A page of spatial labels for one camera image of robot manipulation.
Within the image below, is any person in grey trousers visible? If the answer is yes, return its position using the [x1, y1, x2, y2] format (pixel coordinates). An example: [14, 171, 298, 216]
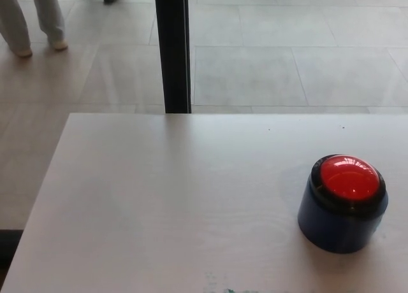
[0, 0, 69, 57]

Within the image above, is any black vertical window frame post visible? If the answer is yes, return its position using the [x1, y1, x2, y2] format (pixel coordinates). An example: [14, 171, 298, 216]
[153, 0, 193, 115]

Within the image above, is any red dome button blue base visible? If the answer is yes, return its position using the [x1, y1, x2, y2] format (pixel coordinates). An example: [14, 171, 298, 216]
[297, 153, 390, 254]

